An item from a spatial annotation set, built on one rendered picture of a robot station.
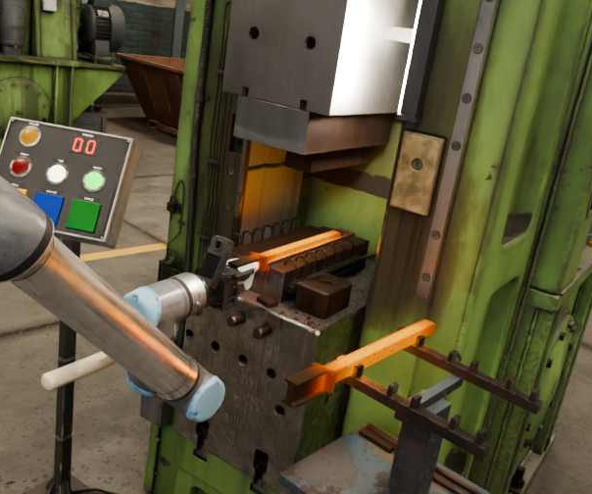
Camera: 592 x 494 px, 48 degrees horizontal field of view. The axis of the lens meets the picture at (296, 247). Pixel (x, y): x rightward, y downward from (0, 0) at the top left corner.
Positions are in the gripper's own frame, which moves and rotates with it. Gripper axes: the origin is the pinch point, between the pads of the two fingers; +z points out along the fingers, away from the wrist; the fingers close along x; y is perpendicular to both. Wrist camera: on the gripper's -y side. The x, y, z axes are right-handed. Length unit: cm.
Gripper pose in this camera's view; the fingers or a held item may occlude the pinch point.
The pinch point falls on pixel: (252, 261)
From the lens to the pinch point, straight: 155.9
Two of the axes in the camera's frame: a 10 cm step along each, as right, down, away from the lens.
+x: 8.1, 3.0, -5.0
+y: -1.3, 9.3, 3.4
